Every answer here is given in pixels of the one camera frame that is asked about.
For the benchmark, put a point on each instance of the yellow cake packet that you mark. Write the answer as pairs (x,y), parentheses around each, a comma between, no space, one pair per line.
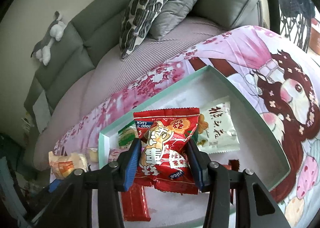
(93,154)

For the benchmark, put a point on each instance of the black metal railing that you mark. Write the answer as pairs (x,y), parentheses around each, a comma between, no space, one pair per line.
(292,5)

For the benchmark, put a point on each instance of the red white snack packet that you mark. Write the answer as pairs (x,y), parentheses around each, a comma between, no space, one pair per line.
(165,147)

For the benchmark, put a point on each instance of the white green snack packet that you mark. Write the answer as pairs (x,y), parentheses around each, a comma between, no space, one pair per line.
(217,130)

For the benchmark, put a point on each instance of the grey piped cushion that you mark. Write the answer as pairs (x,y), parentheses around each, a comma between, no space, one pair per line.
(225,0)

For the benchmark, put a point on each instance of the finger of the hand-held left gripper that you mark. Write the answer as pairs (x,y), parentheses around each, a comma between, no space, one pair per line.
(53,186)

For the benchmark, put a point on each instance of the black white patterned pillow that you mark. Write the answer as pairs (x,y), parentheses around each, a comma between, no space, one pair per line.
(145,10)

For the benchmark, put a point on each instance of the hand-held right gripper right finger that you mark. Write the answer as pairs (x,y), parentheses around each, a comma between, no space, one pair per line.
(193,163)

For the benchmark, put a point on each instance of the terracotta pot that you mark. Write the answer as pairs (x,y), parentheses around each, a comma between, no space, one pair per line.
(315,37)

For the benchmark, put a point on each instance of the grey white plush toy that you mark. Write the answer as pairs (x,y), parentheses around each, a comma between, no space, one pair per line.
(56,30)

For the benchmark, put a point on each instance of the small green striped candy packet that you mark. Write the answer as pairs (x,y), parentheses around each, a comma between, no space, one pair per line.
(127,135)

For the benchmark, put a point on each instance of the white sheet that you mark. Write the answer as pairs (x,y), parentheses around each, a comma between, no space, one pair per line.
(41,112)

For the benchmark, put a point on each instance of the white box with mint rim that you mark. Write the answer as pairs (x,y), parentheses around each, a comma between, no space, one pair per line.
(190,92)

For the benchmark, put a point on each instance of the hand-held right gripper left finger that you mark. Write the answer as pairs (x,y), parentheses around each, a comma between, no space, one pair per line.
(132,163)

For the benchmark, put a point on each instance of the white orange bread packet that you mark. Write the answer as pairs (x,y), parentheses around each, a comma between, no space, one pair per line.
(65,165)

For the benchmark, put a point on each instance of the dark red snack packet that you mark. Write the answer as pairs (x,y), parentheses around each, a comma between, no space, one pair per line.
(233,165)

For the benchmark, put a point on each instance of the grey quilted pillow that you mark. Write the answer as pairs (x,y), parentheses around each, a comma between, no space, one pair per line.
(180,2)

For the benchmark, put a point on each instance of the red snack bar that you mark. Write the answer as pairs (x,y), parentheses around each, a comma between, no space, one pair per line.
(136,203)

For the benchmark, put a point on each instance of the pink printed blanket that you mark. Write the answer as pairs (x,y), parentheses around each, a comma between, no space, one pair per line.
(250,47)

